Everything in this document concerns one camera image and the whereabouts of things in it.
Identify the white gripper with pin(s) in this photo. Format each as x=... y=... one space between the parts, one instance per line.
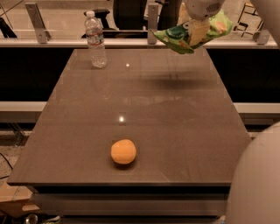
x=201 y=8

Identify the green rice chip bag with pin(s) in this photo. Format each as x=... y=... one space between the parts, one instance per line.
x=177 y=37

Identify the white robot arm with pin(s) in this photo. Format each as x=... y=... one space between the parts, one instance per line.
x=255 y=190

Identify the clear plastic water bottle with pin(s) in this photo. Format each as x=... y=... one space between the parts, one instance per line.
x=95 y=40

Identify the wooden stool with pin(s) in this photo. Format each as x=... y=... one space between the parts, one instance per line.
x=249 y=22

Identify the black office chair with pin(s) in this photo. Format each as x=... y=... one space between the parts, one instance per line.
x=129 y=14

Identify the brown table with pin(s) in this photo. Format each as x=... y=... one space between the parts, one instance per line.
x=174 y=108

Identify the orange fruit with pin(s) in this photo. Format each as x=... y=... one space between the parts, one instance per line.
x=123 y=152

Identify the middle metal railing bracket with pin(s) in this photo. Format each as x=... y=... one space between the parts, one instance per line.
x=152 y=22

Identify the metal railing bracket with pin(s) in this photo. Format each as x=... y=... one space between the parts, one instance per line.
x=152 y=22
x=261 y=37
x=37 y=21

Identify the right metal railing bracket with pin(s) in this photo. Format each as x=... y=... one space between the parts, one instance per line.
x=261 y=37

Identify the left metal railing bracket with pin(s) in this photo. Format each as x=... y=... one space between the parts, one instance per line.
x=37 y=21

